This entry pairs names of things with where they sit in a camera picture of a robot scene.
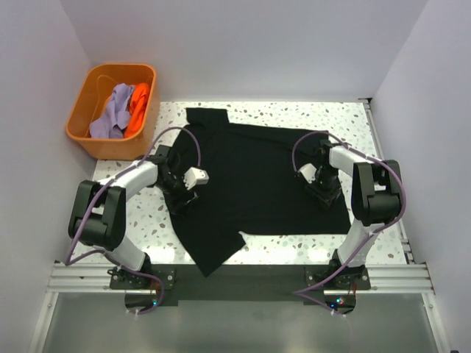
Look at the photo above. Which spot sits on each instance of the black t shirt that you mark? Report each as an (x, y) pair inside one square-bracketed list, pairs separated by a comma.
[(252, 188)]

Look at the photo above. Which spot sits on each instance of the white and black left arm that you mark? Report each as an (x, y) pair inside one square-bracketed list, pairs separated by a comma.
[(98, 217)]

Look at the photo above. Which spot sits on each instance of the orange plastic basket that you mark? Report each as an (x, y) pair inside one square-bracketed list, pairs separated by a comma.
[(95, 93)]

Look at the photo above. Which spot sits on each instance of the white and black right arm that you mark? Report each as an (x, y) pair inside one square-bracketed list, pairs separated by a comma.
[(378, 201)]

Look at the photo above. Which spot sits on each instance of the orange t shirt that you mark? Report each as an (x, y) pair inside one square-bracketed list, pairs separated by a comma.
[(137, 109)]

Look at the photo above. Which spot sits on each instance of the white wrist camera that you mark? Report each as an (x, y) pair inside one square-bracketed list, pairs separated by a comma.
[(195, 176), (308, 173)]

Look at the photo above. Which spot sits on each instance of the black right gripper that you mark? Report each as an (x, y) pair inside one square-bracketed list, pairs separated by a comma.
[(325, 197)]

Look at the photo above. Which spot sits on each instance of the lavender t shirt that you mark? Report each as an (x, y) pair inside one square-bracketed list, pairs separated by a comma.
[(115, 117)]

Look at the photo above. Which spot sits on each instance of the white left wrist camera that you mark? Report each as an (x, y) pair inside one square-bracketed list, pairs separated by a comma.
[(195, 176)]

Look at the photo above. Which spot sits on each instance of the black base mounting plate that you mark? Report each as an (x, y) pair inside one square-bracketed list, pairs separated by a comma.
[(172, 284)]

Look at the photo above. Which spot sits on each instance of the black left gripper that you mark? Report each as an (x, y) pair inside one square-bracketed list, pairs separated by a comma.
[(176, 204)]

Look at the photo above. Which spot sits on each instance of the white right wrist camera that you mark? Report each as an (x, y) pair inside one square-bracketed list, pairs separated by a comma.
[(308, 173)]

